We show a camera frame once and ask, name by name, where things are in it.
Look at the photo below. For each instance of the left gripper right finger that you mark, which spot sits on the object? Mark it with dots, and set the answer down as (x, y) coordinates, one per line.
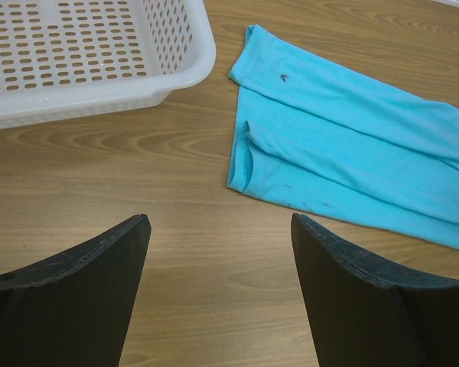
(366, 310)

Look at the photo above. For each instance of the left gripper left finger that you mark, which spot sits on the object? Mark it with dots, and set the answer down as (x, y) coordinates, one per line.
(74, 308)

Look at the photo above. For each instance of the turquoise t shirt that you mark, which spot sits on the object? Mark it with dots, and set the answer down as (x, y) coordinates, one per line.
(315, 136)

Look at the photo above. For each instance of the white plastic perforated basket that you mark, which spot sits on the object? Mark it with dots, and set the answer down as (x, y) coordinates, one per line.
(70, 59)

